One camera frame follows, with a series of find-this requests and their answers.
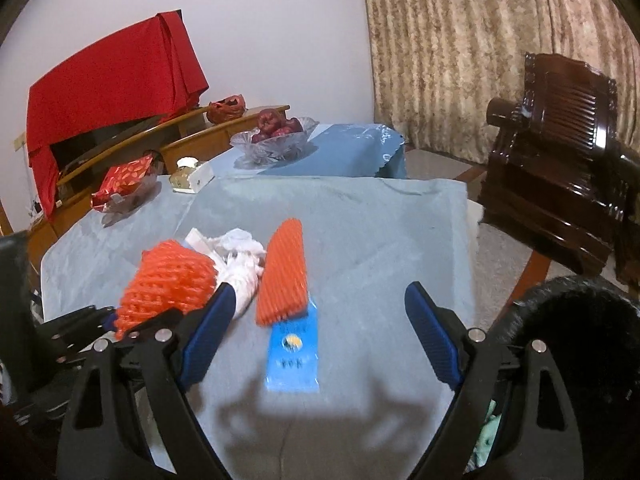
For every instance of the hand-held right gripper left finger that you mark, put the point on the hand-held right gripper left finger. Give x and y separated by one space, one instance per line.
207 335

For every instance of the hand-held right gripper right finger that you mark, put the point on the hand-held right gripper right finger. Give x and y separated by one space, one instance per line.
432 335

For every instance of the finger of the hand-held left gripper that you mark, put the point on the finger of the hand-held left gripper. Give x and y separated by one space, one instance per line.
75 325

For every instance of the round orange foam fruit net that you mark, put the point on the round orange foam fruit net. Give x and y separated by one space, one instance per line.
165 280

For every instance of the white tissue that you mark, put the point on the white tissue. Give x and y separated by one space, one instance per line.
242 270
200 242

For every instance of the blue packet wrapper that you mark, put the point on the blue packet wrapper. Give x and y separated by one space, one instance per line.
292 365

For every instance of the long orange foam fruit net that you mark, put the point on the long orange foam fruit net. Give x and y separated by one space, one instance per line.
285 270

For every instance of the black trash bin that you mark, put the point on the black trash bin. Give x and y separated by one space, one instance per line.
590 320

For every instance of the light green cloth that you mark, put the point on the light green cloth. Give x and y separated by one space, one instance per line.
485 430

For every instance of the grey-blue tablecloth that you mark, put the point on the grey-blue tablecloth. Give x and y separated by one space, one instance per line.
360 240

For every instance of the clear glass dish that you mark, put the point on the clear glass dish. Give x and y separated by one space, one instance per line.
137 202

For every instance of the red patterned gift packet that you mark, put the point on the red patterned gift packet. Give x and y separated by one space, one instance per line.
125 177

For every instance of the white and gold tissue box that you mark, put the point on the white and gold tissue box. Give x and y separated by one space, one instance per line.
197 177

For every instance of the black television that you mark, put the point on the black television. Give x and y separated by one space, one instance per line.
90 147

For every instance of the wooden cabinet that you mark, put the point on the wooden cabinet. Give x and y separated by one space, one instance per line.
200 142

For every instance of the glass fruit bowl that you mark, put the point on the glass fruit bowl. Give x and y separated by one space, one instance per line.
272 149

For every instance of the blue plastic tablecloth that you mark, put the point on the blue plastic tablecloth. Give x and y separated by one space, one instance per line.
350 152

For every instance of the small red apple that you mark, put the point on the small red apple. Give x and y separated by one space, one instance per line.
257 136
292 125

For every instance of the dark wooden chair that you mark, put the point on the dark wooden chair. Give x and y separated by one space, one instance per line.
560 160

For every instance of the large red apple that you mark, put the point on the large red apple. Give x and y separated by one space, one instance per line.
270 121

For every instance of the red plastic bag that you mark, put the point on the red plastic bag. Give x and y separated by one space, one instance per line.
225 109

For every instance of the red cloth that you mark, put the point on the red cloth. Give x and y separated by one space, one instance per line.
110 75

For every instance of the beige patterned curtain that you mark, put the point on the beige patterned curtain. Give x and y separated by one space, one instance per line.
450 35

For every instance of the white wall socket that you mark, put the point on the white wall socket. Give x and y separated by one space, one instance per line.
19 141

